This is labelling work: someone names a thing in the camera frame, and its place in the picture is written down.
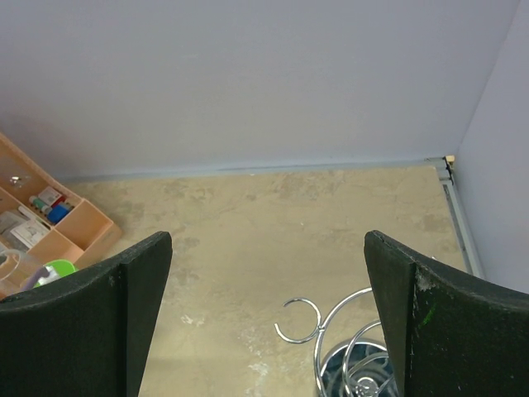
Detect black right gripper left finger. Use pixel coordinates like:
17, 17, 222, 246
1, 232, 172, 396

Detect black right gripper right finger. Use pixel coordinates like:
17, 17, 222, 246
364, 231, 528, 396

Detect green wine glass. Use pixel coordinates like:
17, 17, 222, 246
27, 259, 78, 288

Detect clear wine glass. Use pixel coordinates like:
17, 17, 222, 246
1, 249, 43, 295

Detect peach plastic file organizer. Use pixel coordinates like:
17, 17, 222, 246
1, 136, 122, 269

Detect white paper packets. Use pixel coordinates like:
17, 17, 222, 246
1, 207, 50, 251

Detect red white small box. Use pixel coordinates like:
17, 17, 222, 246
37, 186, 70, 209

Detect chrome wire glass rack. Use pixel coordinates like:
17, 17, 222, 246
274, 287, 399, 397

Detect aluminium rail frame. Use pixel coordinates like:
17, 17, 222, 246
425, 155, 485, 280

